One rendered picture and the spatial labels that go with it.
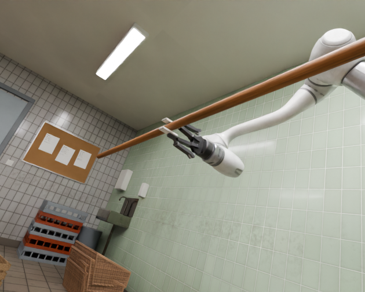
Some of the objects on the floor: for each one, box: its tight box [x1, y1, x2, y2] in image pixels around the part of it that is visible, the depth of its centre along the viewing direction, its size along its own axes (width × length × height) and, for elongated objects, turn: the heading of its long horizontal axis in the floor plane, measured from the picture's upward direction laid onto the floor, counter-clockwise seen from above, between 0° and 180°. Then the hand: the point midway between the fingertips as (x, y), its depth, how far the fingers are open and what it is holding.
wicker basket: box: [63, 257, 118, 292], centre depth 239 cm, size 49×56×28 cm
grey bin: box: [74, 225, 103, 250], centre depth 357 cm, size 38×38×55 cm
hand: (169, 127), depth 85 cm, fingers closed on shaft, 3 cm apart
